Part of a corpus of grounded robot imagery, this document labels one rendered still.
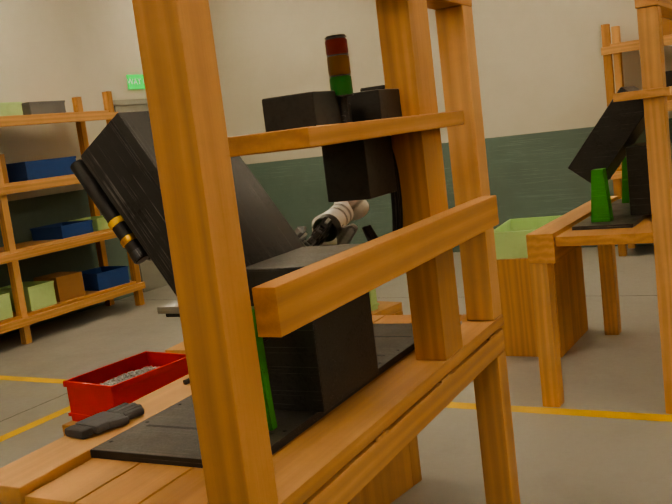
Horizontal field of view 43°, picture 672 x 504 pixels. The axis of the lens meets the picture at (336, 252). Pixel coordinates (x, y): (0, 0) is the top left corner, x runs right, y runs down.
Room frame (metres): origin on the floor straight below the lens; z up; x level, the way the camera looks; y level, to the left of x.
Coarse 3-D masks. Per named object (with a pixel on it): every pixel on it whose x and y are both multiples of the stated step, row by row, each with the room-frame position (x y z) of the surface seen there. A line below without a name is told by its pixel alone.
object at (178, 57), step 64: (192, 0) 1.42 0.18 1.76; (384, 0) 2.26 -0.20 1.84; (192, 64) 1.40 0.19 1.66; (384, 64) 2.27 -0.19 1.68; (448, 64) 2.65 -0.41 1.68; (192, 128) 1.39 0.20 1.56; (448, 128) 2.66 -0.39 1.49; (192, 192) 1.39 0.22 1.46; (192, 256) 1.40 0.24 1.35; (448, 256) 2.32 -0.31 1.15; (192, 320) 1.41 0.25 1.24; (448, 320) 2.27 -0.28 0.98; (192, 384) 1.42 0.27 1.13; (256, 384) 1.45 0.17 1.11; (256, 448) 1.42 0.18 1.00
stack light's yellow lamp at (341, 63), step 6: (330, 60) 1.94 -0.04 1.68; (336, 60) 1.93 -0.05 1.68; (342, 60) 1.93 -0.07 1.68; (348, 60) 1.94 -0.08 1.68; (330, 66) 1.94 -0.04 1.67; (336, 66) 1.93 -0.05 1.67; (342, 66) 1.93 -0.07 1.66; (348, 66) 1.94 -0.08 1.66; (330, 72) 1.94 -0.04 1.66; (336, 72) 1.93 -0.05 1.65; (342, 72) 1.93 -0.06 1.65; (348, 72) 1.94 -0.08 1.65
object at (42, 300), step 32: (0, 160) 7.57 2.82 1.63; (64, 160) 8.18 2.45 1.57; (0, 192) 7.41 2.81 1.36; (0, 224) 7.48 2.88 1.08; (64, 224) 8.53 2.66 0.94; (96, 224) 8.43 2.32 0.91; (0, 256) 7.31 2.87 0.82; (32, 256) 7.59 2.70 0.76; (128, 256) 8.73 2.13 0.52; (0, 288) 7.77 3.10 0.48; (32, 288) 7.64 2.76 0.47; (64, 288) 8.00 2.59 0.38; (96, 288) 8.35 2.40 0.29; (128, 288) 8.54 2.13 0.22; (0, 320) 7.32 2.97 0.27; (32, 320) 7.49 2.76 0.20
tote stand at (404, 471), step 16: (384, 304) 3.49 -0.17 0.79; (400, 304) 3.50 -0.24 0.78; (416, 448) 3.49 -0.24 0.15; (400, 464) 3.39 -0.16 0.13; (416, 464) 3.48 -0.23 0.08; (384, 480) 3.30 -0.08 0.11; (400, 480) 3.38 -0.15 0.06; (416, 480) 3.47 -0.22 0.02; (368, 496) 3.20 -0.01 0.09; (384, 496) 3.29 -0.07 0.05
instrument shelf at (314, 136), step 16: (448, 112) 2.31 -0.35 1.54; (304, 128) 1.63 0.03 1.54; (320, 128) 1.67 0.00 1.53; (336, 128) 1.73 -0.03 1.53; (352, 128) 1.79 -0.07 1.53; (368, 128) 1.86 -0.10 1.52; (384, 128) 1.93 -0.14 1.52; (400, 128) 2.01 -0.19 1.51; (416, 128) 2.10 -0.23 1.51; (432, 128) 2.20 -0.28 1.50; (240, 144) 1.70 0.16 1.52; (256, 144) 1.68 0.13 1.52; (272, 144) 1.66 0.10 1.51; (288, 144) 1.65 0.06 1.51; (304, 144) 1.63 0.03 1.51; (320, 144) 1.66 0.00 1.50
